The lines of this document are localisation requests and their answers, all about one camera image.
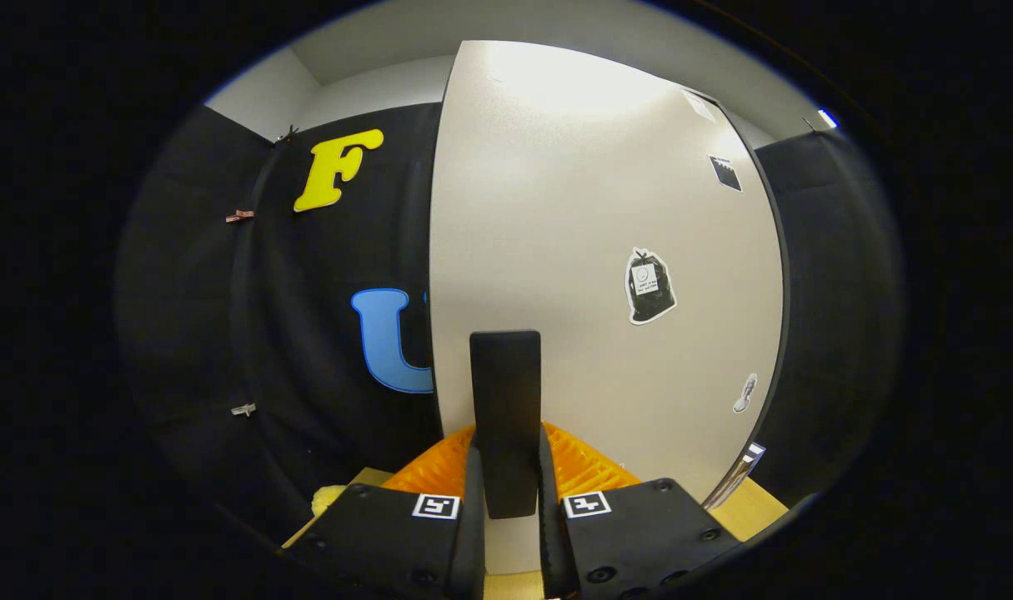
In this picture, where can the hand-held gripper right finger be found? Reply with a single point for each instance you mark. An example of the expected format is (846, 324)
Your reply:
(639, 542)

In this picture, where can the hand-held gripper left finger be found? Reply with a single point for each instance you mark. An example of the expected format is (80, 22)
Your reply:
(389, 542)

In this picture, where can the dark grey shoe cabinet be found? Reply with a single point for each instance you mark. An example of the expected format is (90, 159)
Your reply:
(785, 292)

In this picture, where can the beige shoe cabinet door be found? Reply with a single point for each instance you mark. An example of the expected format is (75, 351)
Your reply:
(556, 208)

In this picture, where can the yellow plush toy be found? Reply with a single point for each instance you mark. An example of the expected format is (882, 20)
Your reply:
(327, 500)

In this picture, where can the silver cloth clip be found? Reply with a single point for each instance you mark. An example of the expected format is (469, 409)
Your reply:
(243, 409)

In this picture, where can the black backdrop cloth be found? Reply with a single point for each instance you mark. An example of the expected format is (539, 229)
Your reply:
(306, 333)

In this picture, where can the pink cloth clip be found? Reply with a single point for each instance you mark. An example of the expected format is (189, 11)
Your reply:
(239, 216)

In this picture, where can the small ceiling light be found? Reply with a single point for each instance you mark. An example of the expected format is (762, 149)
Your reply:
(828, 118)

